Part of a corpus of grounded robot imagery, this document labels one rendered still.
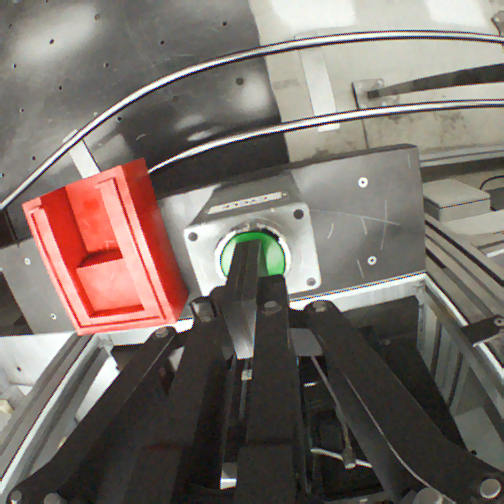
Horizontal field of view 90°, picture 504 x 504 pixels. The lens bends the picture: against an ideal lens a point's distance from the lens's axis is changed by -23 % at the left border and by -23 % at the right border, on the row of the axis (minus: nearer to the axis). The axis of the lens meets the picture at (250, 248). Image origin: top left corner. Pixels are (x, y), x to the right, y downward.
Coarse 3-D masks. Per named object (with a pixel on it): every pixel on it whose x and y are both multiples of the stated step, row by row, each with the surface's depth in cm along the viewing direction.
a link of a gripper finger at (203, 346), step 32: (192, 352) 11; (192, 384) 9; (224, 384) 11; (192, 416) 8; (224, 416) 10; (160, 448) 7; (192, 448) 7; (224, 448) 9; (160, 480) 6; (192, 480) 6
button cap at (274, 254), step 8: (240, 232) 20; (248, 232) 19; (256, 232) 19; (232, 240) 19; (240, 240) 19; (248, 240) 19; (264, 240) 19; (272, 240) 19; (224, 248) 20; (232, 248) 20; (264, 248) 20; (272, 248) 19; (280, 248) 19; (224, 256) 20; (264, 256) 20; (272, 256) 20; (280, 256) 20; (224, 264) 20; (272, 264) 20; (280, 264) 20; (224, 272) 20; (272, 272) 20; (280, 272) 20
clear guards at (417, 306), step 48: (384, 288) 32; (432, 288) 29; (96, 336) 36; (144, 336) 34; (384, 336) 25; (432, 336) 23; (96, 384) 28; (240, 384) 25; (432, 384) 19; (480, 384) 17; (48, 432) 21; (240, 432) 20; (336, 432) 18; (480, 432) 14; (0, 480) 15; (336, 480) 15
